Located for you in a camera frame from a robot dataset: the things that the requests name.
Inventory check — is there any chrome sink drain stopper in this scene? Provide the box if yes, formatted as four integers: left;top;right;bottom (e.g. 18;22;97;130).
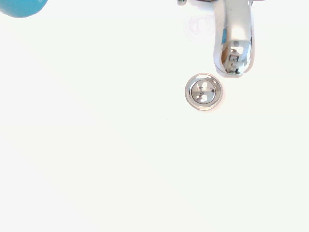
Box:
184;73;223;112

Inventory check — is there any chrome faucet spout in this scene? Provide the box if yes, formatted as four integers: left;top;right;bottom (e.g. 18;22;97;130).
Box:
209;0;255;78

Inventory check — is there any white ceramic sink basin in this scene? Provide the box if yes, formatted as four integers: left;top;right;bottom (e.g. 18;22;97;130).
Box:
0;0;309;232

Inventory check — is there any blue round container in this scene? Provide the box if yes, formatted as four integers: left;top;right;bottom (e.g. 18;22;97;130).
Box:
0;0;50;19

